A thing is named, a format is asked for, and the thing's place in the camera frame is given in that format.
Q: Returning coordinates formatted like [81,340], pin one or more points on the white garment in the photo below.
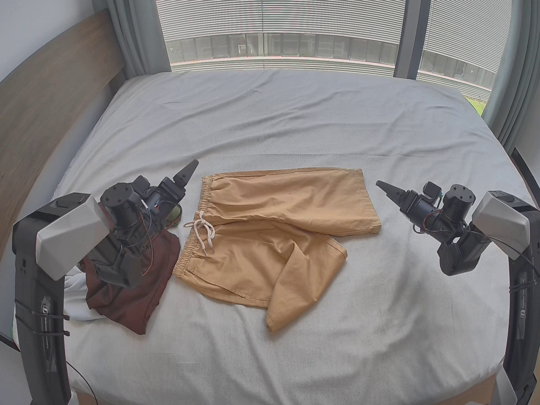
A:
[78,298]

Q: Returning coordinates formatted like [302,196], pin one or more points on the green garment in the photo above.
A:
[174,215]

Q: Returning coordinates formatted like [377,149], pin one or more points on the tan shorts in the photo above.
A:
[274,209]

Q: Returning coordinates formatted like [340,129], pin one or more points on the brown shorts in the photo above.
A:
[139,306]

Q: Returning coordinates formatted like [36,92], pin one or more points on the bed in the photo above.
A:
[337,120]

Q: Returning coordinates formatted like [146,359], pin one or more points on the grey-green curtain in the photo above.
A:
[523,78]
[135,23]

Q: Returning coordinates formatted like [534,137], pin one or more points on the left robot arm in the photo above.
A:
[67,234]

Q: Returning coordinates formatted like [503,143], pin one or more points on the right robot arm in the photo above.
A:
[502,222]

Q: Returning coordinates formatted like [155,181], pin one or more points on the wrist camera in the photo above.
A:
[141,187]
[432,191]

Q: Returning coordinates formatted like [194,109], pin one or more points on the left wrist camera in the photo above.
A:
[141,187]

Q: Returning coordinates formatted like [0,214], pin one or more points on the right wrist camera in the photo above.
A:
[432,191]

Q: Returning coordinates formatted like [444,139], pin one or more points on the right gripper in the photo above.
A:
[422,211]

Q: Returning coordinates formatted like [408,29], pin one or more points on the window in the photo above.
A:
[407,15]

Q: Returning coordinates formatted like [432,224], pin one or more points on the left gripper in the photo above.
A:
[166,203]

